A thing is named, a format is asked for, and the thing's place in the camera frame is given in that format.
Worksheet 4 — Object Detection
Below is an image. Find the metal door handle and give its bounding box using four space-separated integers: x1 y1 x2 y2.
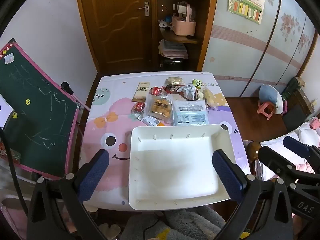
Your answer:
137 1 150 17

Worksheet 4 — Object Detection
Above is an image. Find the brown wooden door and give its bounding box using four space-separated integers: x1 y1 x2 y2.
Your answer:
75 0 160 74

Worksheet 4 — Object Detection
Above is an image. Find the brown white snack packet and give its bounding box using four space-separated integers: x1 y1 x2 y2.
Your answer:
175 85 198 100

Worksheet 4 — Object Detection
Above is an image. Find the pink plastic stool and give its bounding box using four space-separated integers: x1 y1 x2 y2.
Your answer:
257 101 277 120

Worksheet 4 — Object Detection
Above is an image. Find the beige paper snack packet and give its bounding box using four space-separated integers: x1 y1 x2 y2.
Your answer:
132 81 150 102

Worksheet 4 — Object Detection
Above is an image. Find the grey fleece pajamas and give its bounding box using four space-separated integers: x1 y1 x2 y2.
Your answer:
120 206 227 240

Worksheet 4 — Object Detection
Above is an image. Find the small plush toy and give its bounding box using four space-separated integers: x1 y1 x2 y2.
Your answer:
158 19 173 30

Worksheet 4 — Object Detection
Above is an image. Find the light blue packet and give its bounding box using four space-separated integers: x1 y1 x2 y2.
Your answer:
172 99 209 126

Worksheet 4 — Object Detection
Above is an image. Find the stack of folded cloths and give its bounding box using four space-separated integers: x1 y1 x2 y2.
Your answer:
159 39 188 58

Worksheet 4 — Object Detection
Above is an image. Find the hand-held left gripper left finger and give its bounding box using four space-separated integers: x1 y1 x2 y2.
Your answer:
27 149 110 240

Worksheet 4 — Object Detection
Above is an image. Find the white plastic tray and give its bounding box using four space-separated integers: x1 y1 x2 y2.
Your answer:
128 124 237 211

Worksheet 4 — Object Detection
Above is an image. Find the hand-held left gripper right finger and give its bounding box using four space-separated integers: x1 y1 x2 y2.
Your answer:
212 149 292 240

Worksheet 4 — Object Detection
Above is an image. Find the beige slipper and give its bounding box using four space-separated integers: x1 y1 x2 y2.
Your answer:
99 224 120 240

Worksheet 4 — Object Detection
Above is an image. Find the cartoon printed tablecloth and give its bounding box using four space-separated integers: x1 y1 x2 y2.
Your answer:
81 71 250 212

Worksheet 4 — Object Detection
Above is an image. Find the clear bag of yellow pastry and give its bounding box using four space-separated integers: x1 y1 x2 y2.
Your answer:
202 88 218 109

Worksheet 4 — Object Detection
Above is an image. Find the clear packet of orange puffs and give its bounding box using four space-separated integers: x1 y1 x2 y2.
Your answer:
145 94 173 125

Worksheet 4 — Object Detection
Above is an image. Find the black bag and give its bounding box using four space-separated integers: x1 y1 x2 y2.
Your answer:
160 58 187 71

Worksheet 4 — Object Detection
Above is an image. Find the wooden bed post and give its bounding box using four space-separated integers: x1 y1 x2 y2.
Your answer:
246 141 263 160

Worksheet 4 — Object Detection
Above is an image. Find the wooden shelf unit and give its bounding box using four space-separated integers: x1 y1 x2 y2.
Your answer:
151 0 220 72

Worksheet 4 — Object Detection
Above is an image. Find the pink handled basket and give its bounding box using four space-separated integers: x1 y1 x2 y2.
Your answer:
171 1 197 36

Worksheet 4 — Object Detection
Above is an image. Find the blue plush cushion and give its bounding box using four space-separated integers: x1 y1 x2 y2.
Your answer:
259 84 284 114

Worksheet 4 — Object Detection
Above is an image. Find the colourful wall poster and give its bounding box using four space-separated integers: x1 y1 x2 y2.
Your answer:
227 0 265 24

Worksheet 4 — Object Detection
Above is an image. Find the dark wooden cabinet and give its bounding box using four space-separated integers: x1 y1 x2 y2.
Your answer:
281 77 315 130

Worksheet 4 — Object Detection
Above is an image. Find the pink blanket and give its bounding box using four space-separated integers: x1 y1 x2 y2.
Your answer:
295 162 316 174

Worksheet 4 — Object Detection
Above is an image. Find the white grey sachet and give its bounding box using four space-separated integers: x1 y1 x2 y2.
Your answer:
136 114 162 127

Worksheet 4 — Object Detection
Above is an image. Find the white pillow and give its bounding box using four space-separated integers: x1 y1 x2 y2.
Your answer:
297 122 320 148

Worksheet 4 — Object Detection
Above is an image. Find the floral sliding wardrobe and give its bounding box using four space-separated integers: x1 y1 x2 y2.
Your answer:
201 0 320 98

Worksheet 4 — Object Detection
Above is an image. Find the black easel knob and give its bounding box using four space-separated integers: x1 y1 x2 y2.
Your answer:
61 82 74 95

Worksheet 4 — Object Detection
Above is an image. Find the pink framed chalkboard easel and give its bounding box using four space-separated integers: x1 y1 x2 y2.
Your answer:
0 39 90 180

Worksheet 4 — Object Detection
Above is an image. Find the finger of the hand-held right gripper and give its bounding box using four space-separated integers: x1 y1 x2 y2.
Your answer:
257 145 310 184
283 135 320 174

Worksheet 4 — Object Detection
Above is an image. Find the black cable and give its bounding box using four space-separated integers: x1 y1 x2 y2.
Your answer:
0 127 28 215

